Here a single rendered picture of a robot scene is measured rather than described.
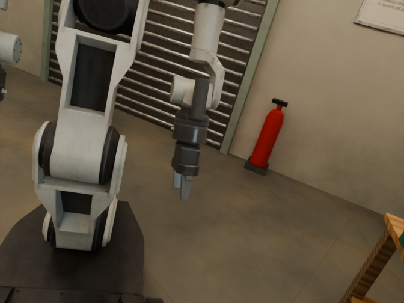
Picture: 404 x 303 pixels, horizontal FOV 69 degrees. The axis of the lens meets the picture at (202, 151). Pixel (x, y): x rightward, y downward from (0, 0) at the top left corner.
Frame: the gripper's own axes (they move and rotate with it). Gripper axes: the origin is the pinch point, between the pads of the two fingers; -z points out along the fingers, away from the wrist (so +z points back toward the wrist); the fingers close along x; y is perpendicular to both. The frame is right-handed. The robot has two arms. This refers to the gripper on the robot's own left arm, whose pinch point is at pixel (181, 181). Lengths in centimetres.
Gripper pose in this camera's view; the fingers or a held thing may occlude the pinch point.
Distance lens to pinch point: 77.2
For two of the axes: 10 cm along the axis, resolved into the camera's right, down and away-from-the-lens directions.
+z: 1.7, -9.8, -1.2
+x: 2.5, 1.6, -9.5
